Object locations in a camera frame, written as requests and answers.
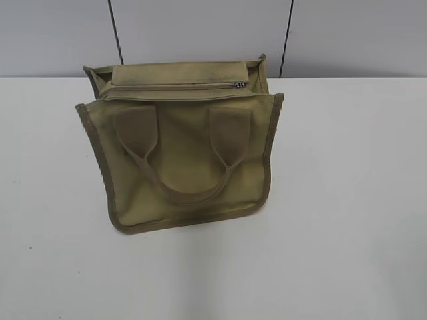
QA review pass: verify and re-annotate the yellow canvas tote bag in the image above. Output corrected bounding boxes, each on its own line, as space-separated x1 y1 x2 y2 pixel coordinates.
76 56 284 234

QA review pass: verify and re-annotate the silver metal zipper pull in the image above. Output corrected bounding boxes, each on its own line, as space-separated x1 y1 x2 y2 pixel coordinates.
230 82 248 89

